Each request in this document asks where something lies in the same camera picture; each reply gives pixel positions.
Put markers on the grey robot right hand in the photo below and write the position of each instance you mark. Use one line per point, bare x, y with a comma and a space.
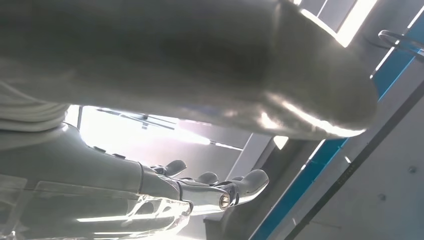
165, 49

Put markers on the blue structural beam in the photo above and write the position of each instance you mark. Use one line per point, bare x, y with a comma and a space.
318, 162

